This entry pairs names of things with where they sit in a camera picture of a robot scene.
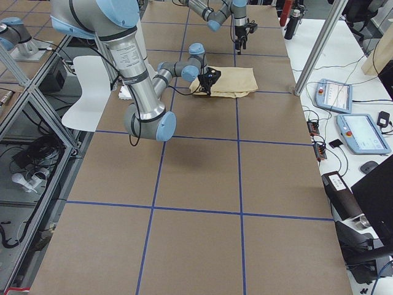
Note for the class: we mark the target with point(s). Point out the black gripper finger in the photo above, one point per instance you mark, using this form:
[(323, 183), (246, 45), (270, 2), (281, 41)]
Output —
[(206, 91), (240, 44)]

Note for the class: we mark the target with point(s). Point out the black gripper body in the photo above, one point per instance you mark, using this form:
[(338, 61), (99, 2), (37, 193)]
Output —
[(239, 31), (204, 81)]

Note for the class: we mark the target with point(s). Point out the cream long-sleeve printed shirt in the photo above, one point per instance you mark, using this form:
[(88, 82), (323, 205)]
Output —
[(234, 82)]

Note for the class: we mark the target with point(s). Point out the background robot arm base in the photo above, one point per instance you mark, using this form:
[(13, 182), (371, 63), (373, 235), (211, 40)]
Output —
[(17, 40)]

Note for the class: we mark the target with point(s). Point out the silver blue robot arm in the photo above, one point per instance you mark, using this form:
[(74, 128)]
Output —
[(114, 23), (240, 25)]

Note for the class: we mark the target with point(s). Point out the red fire extinguisher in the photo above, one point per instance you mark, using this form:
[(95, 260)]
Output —
[(285, 12)]

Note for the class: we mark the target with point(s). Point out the far teach pendant tablet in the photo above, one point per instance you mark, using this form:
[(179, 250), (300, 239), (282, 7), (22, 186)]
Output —
[(334, 96)]

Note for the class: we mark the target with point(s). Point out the teach pendant tablet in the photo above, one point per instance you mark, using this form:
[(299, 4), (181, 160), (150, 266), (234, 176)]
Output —
[(334, 96), (361, 134)]

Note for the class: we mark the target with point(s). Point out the upper orange circuit board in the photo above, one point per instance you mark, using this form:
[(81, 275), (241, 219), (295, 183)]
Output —
[(313, 127)]

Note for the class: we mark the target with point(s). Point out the orange circuit board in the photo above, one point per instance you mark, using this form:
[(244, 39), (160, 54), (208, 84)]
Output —
[(313, 127), (320, 151)]

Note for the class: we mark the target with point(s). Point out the white plastic chair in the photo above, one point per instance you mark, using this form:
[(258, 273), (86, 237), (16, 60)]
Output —
[(86, 112)]

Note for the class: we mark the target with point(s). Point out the black office chair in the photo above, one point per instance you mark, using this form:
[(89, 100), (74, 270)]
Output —
[(357, 11)]

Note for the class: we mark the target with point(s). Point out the lower orange circuit board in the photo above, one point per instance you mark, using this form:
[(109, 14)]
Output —
[(320, 151)]

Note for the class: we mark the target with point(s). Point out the small black square pad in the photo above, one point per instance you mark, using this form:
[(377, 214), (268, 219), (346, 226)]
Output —
[(335, 143)]

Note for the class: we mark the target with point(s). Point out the wooden board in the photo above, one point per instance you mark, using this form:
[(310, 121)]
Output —
[(380, 56)]

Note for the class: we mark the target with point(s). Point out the near teach pendant tablet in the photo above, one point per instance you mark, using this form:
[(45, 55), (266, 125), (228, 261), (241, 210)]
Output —
[(361, 134)]

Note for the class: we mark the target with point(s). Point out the black power adapter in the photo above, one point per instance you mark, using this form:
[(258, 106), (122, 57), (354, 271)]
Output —
[(383, 119)]

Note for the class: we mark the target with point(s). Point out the black computer mouse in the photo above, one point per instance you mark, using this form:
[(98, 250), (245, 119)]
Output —
[(368, 167)]

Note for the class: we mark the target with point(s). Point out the dark box with label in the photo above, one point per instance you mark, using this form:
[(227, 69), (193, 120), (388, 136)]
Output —
[(340, 195)]

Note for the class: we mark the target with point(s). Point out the white power strip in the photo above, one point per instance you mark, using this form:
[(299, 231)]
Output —
[(29, 185)]

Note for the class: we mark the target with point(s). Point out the black monitor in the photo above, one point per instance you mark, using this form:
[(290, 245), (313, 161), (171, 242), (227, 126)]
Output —
[(373, 194)]

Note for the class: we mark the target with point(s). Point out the metal cup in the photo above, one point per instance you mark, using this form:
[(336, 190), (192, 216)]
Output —
[(362, 223)]

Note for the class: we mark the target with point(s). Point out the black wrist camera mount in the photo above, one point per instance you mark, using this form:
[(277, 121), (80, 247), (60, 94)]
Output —
[(212, 75)]

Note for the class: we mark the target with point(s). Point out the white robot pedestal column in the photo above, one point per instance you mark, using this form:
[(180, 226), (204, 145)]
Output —
[(142, 46)]

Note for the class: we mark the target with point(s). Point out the aluminium frame post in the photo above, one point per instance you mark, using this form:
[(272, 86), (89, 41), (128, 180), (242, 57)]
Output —
[(322, 38)]

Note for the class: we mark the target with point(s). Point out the aluminium table frame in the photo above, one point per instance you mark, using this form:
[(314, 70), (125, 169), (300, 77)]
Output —
[(34, 140)]

